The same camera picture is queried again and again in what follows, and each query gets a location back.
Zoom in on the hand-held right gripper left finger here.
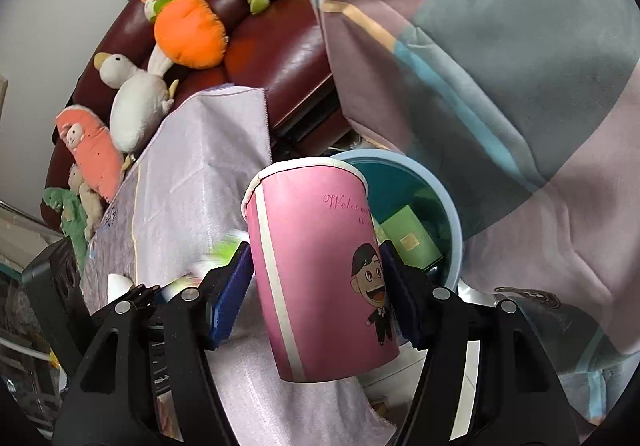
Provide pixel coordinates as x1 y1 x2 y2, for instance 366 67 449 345
52 242 253 446

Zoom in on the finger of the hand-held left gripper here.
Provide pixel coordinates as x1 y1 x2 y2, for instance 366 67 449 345
131 283 168 309

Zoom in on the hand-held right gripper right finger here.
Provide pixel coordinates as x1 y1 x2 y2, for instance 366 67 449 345
380 240 581 446

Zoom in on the food box with pancake picture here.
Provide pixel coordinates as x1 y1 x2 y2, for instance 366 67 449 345
380 205 445 267

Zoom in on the pink paper cup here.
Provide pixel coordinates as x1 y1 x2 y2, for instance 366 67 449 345
241 157 401 384

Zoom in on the blue plastic bin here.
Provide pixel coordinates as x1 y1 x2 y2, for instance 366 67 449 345
327 149 463 294

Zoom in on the white paper sheet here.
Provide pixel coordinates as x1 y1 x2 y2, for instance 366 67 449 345
107 273 135 302

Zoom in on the beige doll plush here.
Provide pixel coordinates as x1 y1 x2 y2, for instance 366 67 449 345
67 165 103 242

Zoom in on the purple printed tablecloth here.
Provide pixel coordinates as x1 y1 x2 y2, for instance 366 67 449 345
80 86 401 446

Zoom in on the white duck plush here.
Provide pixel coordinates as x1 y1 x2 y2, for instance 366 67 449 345
94 44 180 154

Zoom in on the plaid blanket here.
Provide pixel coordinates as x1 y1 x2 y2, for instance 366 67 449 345
300 0 640 427

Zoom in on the dark red leather sofa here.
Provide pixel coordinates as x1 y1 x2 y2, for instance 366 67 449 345
40 0 351 227

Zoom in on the orange carrot rabbit plush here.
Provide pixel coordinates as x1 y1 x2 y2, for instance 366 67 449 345
139 0 230 71

